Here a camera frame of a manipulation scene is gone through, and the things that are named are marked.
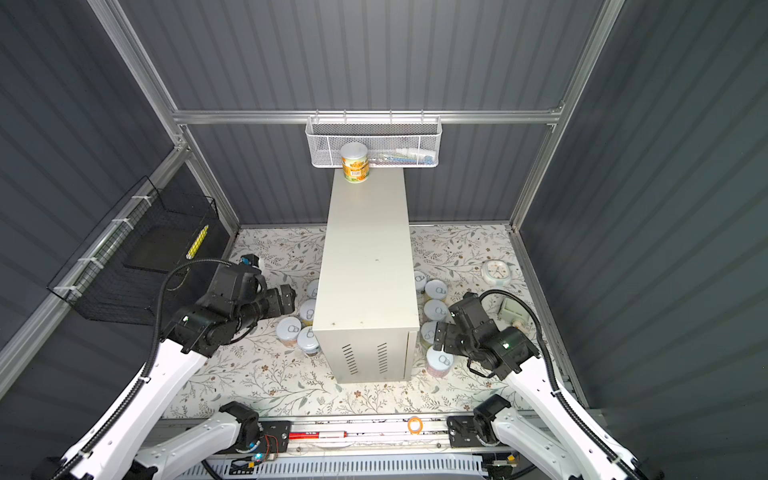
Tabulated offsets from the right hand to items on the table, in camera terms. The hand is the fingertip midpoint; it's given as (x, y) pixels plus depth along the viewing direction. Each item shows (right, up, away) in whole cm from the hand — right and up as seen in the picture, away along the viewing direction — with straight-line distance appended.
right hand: (454, 339), depth 76 cm
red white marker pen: (-30, -23, -2) cm, 38 cm away
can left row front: (-40, -3, +9) cm, 41 cm away
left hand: (-44, +12, -3) cm, 46 cm away
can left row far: (-42, +11, +20) cm, 48 cm away
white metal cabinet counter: (-21, +10, -19) cm, 30 cm away
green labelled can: (-47, -1, +11) cm, 48 cm away
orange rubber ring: (-9, -22, -1) cm, 24 cm away
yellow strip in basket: (-68, +27, +5) cm, 73 cm away
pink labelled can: (-3, -8, +5) cm, 10 cm away
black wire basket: (-81, +17, -5) cm, 83 cm away
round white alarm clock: (+20, +16, +27) cm, 37 cm away
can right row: (-2, +11, +18) cm, 21 cm away
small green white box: (+20, +5, +13) cm, 25 cm away
